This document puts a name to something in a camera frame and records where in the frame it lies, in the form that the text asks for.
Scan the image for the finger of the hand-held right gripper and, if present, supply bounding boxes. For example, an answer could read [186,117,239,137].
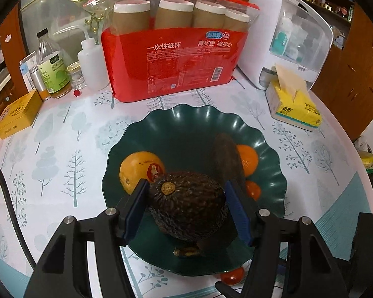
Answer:
[215,281,247,298]
[342,212,373,298]

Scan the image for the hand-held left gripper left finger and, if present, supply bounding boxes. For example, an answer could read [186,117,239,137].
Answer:
[26,178,150,298]

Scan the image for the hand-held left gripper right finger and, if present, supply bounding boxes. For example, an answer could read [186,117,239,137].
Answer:
[223,178,342,298]

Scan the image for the yellow orange with sticker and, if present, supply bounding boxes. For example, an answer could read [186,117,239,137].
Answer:
[119,151,166,195]

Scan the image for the dark avocado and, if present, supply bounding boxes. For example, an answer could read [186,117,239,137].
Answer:
[147,171,228,242]

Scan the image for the orange tangerine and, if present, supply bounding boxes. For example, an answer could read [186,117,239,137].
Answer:
[235,144,258,177]

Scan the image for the dark brown elongated fruit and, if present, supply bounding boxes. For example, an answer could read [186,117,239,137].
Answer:
[212,133,246,190]

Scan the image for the dark green scalloped plate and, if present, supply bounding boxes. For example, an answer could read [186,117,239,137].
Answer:
[101,104,283,276]

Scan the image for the small red cherry tomato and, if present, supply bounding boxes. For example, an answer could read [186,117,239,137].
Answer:
[220,266,245,285]

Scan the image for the teal striped table runner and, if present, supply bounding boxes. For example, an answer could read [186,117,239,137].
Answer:
[0,171,373,298]

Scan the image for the tree print tablecloth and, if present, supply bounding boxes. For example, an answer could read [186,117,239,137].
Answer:
[0,68,373,298]

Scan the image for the yellow green bag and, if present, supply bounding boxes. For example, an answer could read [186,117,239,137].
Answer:
[359,149,373,174]

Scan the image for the yellow tissue pack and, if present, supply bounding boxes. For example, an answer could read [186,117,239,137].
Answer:
[265,63,323,132]

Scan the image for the small glass jar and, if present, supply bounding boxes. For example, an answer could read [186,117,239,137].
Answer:
[66,62,88,91]

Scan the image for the red pack of paper cups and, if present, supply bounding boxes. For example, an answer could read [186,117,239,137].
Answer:
[83,0,262,102]

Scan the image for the white squeeze bottle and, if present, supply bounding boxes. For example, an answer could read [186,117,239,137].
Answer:
[51,23,110,91]

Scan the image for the yellow tin box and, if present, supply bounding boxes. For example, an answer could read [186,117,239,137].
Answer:
[0,91,43,140]

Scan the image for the green label glass bottle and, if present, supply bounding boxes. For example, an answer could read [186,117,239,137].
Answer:
[36,29,73,99]

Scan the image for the silver can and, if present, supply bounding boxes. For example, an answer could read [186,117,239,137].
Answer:
[29,65,52,101]

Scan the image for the wooden cabinet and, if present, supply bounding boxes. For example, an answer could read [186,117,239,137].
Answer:
[311,0,373,140]

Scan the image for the white cosmetic storage box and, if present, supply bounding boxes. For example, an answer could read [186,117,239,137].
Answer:
[239,0,334,91]

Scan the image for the white teal tube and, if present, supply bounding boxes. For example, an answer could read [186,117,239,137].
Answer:
[275,19,291,55]

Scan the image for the white and blue box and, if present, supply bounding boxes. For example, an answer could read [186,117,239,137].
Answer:
[19,52,39,92]

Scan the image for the frosted glass door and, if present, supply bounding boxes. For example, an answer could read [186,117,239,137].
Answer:
[19,0,218,69]

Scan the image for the black cable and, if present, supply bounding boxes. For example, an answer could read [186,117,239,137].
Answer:
[0,153,35,274]

